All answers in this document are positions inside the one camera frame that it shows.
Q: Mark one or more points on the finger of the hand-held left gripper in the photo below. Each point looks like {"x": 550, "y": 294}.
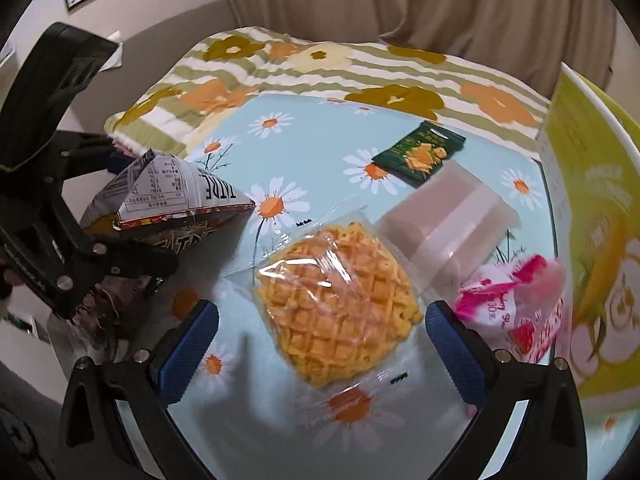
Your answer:
{"x": 130, "y": 262}
{"x": 80, "y": 152}

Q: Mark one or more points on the waffle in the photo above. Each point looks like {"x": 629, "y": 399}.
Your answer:
{"x": 335, "y": 300}

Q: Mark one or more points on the silver brown snack packet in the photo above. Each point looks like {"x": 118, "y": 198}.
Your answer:
{"x": 170, "y": 190}

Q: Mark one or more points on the floral striped blanket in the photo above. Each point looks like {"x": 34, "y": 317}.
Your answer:
{"x": 350, "y": 75}

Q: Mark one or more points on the green cardboard box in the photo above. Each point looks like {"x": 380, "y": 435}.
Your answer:
{"x": 590, "y": 185}

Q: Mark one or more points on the translucent wrapped brown cake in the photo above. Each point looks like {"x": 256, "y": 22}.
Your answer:
{"x": 440, "y": 230}

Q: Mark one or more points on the dark green snack packet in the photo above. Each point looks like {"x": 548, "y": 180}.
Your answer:
{"x": 420, "y": 155}

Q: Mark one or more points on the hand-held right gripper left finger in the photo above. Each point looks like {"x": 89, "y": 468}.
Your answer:
{"x": 187, "y": 352}

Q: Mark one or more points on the daisy print table cover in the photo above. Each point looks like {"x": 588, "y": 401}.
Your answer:
{"x": 310, "y": 160}

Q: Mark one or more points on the white paper on wall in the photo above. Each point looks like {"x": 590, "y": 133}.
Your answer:
{"x": 115, "y": 61}

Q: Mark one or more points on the beige curtain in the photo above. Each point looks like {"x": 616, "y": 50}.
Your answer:
{"x": 450, "y": 0}

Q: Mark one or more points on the pink white strawberry snack packet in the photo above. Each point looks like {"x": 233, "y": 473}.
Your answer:
{"x": 505, "y": 305}

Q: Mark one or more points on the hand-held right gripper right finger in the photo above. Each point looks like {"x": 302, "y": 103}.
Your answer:
{"x": 452, "y": 350}

